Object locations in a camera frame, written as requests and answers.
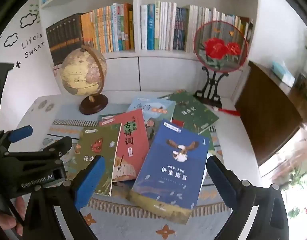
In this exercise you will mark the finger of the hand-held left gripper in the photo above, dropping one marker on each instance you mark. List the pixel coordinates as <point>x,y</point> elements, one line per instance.
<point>21,133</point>
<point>58,146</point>

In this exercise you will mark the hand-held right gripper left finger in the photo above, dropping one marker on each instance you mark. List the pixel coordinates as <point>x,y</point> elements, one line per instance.
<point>92,182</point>

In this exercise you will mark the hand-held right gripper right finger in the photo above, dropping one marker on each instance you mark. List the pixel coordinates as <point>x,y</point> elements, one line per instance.
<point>216,177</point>

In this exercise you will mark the olive green book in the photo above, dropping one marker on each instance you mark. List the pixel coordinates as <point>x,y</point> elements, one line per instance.
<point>98,155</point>

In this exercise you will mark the green leaf-print book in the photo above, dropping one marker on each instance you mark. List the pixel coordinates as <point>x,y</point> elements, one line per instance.
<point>211,142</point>

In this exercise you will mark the blue book with eagle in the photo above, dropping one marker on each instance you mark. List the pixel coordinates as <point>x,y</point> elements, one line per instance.
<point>168,167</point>

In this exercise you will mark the salmon red book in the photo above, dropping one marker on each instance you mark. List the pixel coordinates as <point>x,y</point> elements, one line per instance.
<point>136,160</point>

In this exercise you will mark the dark green book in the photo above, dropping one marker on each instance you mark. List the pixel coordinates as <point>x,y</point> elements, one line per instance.
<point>193,115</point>

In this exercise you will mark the light blue illustrated book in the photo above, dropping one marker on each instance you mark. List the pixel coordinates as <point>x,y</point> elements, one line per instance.
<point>153,107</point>

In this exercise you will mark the row of black books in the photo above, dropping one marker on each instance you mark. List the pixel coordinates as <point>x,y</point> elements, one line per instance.
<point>63,37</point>

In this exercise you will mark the row of white and blue books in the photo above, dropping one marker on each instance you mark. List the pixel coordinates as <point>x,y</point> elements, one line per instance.
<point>163,25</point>

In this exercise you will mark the person's left hand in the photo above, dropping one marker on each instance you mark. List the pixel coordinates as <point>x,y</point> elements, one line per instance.
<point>7,223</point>

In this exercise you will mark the grey patterned mat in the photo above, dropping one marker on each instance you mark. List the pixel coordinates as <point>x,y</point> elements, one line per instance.
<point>133,227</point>

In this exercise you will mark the red tassel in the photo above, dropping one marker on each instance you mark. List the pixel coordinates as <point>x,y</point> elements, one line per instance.
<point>228,111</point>

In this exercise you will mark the beige desk globe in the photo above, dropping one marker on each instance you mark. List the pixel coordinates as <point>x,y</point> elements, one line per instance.
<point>81,72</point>

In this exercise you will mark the brown wooden cabinet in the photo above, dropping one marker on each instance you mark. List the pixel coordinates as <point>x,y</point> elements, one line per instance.
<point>268,120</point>

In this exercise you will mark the black fan stand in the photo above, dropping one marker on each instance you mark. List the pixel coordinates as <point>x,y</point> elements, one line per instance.
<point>208,85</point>

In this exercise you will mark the white bookshelf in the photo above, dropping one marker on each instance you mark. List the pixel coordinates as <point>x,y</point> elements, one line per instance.
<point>168,70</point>

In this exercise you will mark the light blue box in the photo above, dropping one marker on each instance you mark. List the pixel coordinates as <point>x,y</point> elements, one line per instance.
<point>283,74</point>

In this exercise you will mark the round embroidered fan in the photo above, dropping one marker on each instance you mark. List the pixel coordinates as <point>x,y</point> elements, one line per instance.
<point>218,47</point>

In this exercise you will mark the black star wall sticker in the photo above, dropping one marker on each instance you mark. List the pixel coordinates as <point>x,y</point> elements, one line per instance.
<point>17,64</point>

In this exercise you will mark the black lettering wall sticker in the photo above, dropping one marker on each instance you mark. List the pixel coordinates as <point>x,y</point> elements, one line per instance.
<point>27,54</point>

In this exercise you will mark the black cloud wall sticker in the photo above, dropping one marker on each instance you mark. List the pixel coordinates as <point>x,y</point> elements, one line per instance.
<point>11,40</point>
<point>28,19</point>

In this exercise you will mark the green leaf wall sticker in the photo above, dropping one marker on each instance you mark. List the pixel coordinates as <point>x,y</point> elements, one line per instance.
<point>34,6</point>

